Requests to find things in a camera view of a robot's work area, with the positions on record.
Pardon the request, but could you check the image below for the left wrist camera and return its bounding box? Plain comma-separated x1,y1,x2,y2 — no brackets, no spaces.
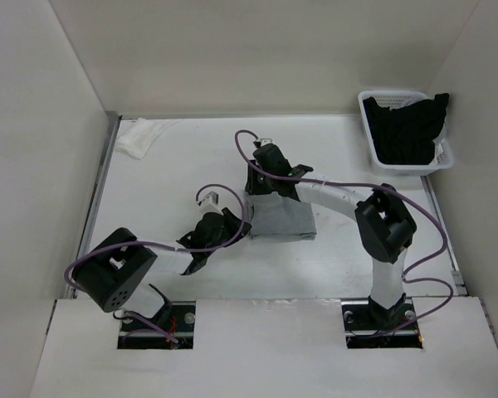
197,191,222,214

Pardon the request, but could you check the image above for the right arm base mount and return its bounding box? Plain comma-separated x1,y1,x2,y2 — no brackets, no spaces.
341,298,422,349

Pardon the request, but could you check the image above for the black tank top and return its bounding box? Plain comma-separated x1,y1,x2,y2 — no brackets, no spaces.
363,93,450,166

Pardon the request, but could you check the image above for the white plastic basket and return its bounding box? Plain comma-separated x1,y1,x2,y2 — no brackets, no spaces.
358,90,454,177

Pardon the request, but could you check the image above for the white folded cloth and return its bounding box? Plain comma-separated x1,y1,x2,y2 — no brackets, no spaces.
115,119,178,160

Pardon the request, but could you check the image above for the grey tank top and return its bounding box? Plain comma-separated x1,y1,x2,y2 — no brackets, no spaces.
245,192,317,242

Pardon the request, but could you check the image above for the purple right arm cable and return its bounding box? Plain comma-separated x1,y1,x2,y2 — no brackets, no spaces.
234,129,456,332

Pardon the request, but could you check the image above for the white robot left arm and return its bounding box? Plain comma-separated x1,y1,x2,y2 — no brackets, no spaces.
65,207,251,313

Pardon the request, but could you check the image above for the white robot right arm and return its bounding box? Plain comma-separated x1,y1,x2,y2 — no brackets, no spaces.
247,139,417,328

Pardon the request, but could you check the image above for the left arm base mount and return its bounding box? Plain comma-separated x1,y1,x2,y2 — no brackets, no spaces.
113,302,196,351

